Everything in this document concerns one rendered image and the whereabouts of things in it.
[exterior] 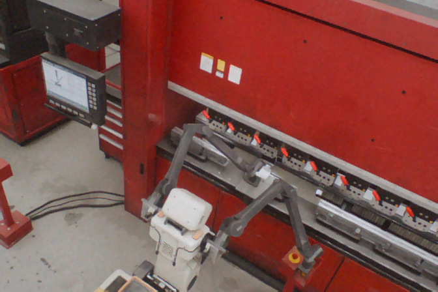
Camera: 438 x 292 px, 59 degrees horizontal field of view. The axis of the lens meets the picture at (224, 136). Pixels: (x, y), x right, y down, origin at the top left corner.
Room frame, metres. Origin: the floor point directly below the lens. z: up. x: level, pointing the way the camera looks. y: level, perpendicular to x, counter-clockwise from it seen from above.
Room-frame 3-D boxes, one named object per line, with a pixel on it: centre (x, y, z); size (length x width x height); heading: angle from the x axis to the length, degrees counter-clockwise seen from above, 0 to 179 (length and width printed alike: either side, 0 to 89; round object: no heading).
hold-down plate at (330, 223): (1.72, -0.86, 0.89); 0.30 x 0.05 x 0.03; 66
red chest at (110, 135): (2.95, 0.90, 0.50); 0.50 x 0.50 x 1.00; 66
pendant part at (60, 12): (2.11, 1.00, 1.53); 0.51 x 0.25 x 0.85; 71
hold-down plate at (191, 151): (2.21, 0.25, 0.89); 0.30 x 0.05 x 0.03; 66
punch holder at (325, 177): (1.87, -0.67, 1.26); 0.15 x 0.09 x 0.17; 66
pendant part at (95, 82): (2.01, 0.99, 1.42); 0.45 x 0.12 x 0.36; 71
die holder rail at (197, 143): (2.24, 0.18, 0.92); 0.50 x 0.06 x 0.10; 66
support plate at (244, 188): (1.88, -0.27, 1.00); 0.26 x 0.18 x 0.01; 156
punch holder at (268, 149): (2.03, -0.30, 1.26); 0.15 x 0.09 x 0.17; 66
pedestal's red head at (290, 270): (1.48, -0.62, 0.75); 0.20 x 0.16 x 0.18; 55
